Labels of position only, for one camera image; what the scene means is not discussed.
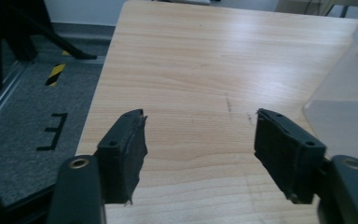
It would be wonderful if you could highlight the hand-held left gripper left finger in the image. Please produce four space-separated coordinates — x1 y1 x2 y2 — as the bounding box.
93 108 148 206

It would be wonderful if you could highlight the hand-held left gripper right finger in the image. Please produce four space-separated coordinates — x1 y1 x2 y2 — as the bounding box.
254 107 327 205

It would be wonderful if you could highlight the clear plastic storage box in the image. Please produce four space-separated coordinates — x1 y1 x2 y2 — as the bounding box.
302 2 358 171

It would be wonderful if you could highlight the black tape floor mark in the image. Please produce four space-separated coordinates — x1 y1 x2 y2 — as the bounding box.
35 112 69 152

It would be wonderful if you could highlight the yellow black striped tape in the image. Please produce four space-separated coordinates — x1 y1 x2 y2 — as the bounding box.
44 63 67 88

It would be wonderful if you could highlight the white cabinet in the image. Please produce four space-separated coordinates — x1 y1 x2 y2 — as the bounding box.
43 0 130 27

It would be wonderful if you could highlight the black metal stand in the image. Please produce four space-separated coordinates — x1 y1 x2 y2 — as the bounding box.
0 0 98 106

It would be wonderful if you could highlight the metal floor rail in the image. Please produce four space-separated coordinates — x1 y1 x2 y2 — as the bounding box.
0 60 34 137

